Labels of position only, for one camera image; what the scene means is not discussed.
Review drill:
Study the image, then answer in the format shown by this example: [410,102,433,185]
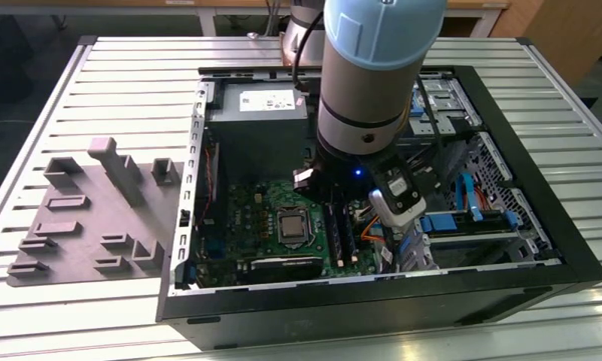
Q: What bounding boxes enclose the CPU socket with silver CPU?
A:
[275,205,314,246]

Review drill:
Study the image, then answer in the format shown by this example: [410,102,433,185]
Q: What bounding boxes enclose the grey power supply unit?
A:
[204,81,318,181]

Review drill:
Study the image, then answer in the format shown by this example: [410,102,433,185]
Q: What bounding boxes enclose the green Dell motherboard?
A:
[190,179,387,286]

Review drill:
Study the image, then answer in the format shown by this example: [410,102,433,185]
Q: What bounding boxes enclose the blue carrier with disk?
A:
[414,210,522,235]

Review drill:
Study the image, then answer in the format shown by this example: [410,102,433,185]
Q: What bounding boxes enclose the black graphics card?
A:
[248,255,326,282]

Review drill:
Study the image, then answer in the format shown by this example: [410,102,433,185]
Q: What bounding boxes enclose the grey metal disk bay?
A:
[394,209,556,271]
[403,71,484,151]

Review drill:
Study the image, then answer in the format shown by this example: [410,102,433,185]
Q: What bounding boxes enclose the blue board connector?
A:
[204,238,228,260]

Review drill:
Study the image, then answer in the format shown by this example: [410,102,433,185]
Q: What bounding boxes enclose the black open PC case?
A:
[155,63,602,350]

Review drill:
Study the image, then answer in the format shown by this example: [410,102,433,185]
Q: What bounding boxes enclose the grey parts rack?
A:
[5,137,187,289]

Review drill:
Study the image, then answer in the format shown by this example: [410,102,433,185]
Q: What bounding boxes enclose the wooden desk white legs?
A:
[0,0,513,38]

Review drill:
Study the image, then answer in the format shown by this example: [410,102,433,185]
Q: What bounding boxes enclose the wooden cabinet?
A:
[489,0,602,89]

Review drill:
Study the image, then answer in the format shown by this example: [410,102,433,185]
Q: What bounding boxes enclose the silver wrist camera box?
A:
[367,161,429,229]

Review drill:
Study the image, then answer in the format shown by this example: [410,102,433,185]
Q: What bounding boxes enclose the orange yellow power wires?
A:
[359,223,386,242]

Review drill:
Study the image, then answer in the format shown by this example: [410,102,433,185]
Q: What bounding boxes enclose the black camera cable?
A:
[411,73,444,189]
[290,10,329,96]

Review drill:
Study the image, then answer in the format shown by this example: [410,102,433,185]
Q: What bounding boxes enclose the black cable bundle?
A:
[398,129,481,180]

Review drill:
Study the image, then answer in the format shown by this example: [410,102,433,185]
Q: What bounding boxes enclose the blue flat data wire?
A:
[453,171,484,222]

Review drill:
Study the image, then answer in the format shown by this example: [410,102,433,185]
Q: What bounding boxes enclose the orange red wire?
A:
[473,187,501,212]

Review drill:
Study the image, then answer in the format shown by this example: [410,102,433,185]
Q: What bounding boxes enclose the cable with silver plug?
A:
[247,0,282,41]

